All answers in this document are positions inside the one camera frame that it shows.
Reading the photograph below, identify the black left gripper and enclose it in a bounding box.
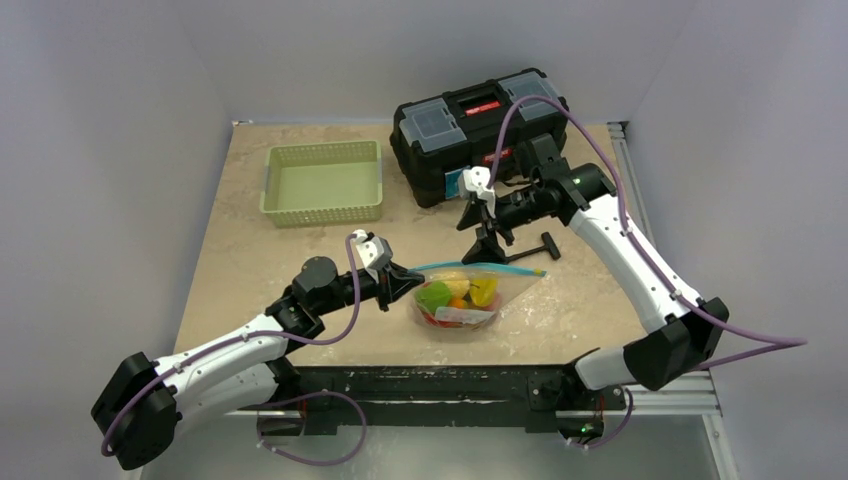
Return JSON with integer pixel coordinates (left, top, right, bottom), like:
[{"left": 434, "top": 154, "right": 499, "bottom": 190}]
[{"left": 314, "top": 259, "right": 423, "bottom": 316}]

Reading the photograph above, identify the clear zip top bag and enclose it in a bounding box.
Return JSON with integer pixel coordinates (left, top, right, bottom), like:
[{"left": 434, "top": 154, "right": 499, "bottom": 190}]
[{"left": 411, "top": 262, "right": 547, "bottom": 330}]

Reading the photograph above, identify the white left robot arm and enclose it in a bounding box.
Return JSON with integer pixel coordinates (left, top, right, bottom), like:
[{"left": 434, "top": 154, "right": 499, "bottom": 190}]
[{"left": 91, "top": 256, "right": 425, "bottom": 470}]

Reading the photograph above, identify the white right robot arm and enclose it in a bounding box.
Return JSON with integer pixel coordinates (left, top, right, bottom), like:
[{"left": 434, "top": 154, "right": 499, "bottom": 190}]
[{"left": 457, "top": 134, "right": 729, "bottom": 407}]

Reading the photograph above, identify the yellow fake pear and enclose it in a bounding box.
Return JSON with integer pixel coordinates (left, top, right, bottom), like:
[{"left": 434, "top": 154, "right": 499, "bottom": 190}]
[{"left": 434, "top": 271, "right": 471, "bottom": 298}]

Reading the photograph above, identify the black rubber mallet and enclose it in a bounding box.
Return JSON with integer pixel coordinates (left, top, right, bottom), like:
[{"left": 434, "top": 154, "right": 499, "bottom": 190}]
[{"left": 506, "top": 232, "right": 562, "bottom": 264}]

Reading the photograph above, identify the black plastic toolbox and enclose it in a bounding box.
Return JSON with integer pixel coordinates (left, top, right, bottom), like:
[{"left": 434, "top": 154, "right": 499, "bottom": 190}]
[{"left": 389, "top": 68, "right": 568, "bottom": 208}]

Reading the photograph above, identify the green perforated plastic basket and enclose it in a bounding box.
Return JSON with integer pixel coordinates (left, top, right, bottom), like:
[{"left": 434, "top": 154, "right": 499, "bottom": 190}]
[{"left": 259, "top": 140, "right": 383, "bottom": 228}]

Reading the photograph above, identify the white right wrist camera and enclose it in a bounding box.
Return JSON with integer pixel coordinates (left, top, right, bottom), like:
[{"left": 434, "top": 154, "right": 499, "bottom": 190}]
[{"left": 458, "top": 166, "right": 496, "bottom": 204}]

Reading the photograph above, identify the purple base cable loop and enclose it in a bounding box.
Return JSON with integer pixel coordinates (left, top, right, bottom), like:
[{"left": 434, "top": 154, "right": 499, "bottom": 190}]
[{"left": 256, "top": 389, "right": 368, "bottom": 467}]

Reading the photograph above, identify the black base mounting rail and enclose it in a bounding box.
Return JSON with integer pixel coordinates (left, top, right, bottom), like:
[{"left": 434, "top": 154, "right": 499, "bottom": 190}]
[{"left": 248, "top": 362, "right": 628, "bottom": 440}]

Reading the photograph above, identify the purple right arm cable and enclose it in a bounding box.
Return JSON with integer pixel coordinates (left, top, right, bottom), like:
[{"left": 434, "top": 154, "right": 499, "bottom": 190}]
[{"left": 488, "top": 95, "right": 808, "bottom": 372}]

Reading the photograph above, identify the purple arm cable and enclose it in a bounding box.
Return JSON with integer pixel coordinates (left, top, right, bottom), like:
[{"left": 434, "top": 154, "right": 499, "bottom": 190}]
[
  {"left": 100, "top": 235, "right": 364, "bottom": 458},
  {"left": 488, "top": 95, "right": 808, "bottom": 372}
]

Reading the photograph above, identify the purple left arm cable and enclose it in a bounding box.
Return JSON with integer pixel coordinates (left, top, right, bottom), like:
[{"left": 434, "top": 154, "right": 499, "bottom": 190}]
[{"left": 100, "top": 235, "right": 364, "bottom": 458}]

